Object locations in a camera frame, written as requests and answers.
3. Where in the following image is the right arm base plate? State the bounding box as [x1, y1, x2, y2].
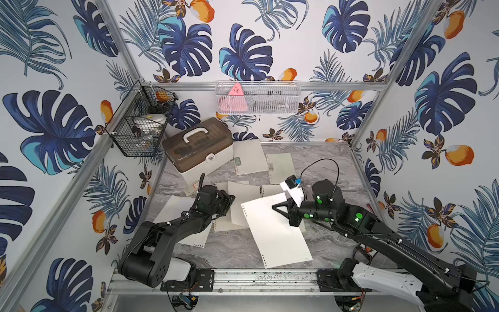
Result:
[317, 269, 362, 293]

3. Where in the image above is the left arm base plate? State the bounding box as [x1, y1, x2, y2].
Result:
[161, 269, 215, 293]

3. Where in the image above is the large cream notebook blue label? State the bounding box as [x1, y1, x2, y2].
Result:
[214, 182, 248, 232]

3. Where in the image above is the pale green spiral notebook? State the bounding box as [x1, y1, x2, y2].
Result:
[266, 153, 296, 185]

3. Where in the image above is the white mesh wall shelf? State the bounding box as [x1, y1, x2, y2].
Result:
[214, 81, 301, 115]

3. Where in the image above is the brown lid storage box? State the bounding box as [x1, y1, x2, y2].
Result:
[162, 118, 234, 185]

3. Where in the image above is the aluminium front rail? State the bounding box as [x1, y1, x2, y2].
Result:
[107, 267, 428, 296]

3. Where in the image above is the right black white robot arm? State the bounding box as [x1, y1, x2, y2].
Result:
[272, 176, 480, 311]

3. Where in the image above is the small card on table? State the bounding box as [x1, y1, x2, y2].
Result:
[183, 183, 199, 197]

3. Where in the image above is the white bowl in basket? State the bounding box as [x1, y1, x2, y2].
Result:
[133, 114, 167, 135]

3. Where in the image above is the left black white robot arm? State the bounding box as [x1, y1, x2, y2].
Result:
[118, 174, 236, 288]

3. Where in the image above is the black wire basket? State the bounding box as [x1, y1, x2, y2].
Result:
[105, 81, 178, 157]

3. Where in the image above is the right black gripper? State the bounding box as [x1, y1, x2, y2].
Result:
[272, 195, 335, 227]

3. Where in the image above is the pink triangle item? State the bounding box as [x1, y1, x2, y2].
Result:
[218, 83, 249, 114]

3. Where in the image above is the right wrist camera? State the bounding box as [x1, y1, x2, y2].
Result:
[279, 175, 305, 207]

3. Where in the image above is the green circuit board left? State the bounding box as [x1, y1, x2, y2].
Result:
[172, 294, 198, 309]

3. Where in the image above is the cream spiral notebook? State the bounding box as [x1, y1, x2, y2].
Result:
[233, 140, 268, 176]

